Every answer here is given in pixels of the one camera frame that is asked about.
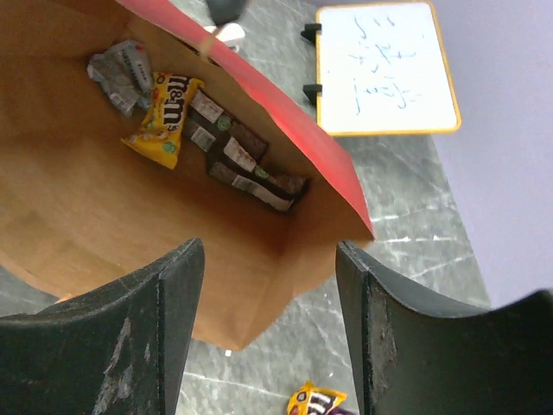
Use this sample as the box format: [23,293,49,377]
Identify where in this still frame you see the silver foil snack packet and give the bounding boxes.
[86,40,154,117]

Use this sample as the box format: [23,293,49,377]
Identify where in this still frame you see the purple candy packet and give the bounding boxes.
[328,406,356,415]

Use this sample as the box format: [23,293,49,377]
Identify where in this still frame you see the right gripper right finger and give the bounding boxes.
[335,241,552,414]

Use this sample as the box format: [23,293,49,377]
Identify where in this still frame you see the red paper bag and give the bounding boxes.
[1,1,373,350]

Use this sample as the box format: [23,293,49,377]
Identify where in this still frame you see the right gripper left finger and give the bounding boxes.
[1,238,205,414]

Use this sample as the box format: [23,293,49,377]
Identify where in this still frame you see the yellow candy packet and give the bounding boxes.
[286,381,348,415]
[121,71,205,169]

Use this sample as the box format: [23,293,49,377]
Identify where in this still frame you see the brown candy packet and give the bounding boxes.
[182,89,269,172]
[207,161,309,213]

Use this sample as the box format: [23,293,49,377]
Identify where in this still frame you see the small whiteboard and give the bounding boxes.
[301,1,461,137]

